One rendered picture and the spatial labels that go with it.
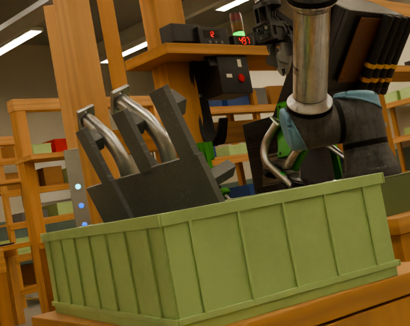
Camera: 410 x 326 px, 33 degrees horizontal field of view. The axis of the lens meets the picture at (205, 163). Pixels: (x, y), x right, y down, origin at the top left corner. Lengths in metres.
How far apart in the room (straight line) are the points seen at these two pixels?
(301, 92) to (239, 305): 0.82
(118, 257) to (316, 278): 0.31
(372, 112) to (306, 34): 0.30
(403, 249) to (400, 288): 0.46
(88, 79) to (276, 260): 1.45
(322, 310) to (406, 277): 0.19
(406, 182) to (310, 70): 0.38
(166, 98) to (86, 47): 1.35
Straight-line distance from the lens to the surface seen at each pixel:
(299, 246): 1.06
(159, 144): 1.23
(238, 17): 2.98
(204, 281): 0.97
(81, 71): 2.36
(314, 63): 1.65
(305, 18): 1.60
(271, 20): 1.97
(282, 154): 2.50
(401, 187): 1.77
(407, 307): 1.20
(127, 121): 1.22
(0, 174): 9.57
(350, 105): 1.78
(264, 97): 8.72
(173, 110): 1.06
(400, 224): 1.62
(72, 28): 2.39
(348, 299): 1.10
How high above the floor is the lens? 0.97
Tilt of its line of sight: 3 degrees up
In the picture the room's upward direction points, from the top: 10 degrees counter-clockwise
